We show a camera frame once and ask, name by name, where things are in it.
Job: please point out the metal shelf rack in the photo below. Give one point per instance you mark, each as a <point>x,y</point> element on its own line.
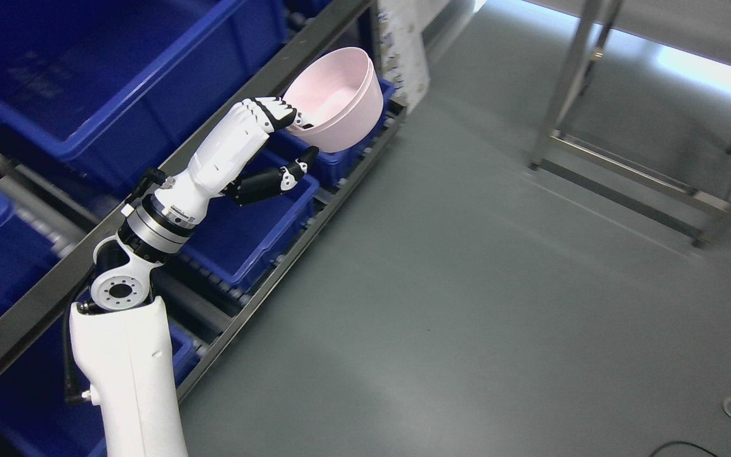
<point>30,317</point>

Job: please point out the blue bin middle shelf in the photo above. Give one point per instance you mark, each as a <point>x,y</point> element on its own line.
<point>237,244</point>

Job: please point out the large blue bin top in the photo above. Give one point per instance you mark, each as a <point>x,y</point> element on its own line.
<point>107,89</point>

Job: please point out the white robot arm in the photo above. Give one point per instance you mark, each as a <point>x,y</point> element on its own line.
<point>120,336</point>

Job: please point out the white sign board chinese text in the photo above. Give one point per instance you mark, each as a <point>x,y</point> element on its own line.
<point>404,62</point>

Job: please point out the pink bowl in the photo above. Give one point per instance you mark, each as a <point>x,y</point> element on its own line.
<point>339,99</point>

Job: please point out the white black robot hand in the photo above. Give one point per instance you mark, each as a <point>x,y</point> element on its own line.
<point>216,166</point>

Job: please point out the stainless steel table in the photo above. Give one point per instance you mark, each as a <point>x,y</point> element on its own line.
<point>641,110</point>

